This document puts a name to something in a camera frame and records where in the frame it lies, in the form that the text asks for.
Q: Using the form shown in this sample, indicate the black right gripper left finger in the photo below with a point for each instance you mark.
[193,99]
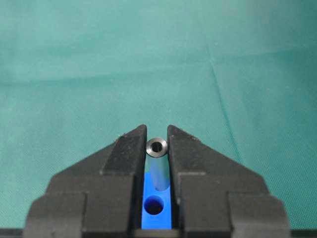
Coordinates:
[98,197]

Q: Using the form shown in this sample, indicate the green cloth mat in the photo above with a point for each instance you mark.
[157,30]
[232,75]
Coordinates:
[240,75]

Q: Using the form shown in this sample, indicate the grey metal shaft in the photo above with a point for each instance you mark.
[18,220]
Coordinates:
[157,149]

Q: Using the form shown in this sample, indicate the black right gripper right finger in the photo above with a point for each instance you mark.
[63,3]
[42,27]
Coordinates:
[216,197]

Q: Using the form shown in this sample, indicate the small blue plastic gear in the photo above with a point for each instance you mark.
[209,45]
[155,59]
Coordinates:
[156,210]

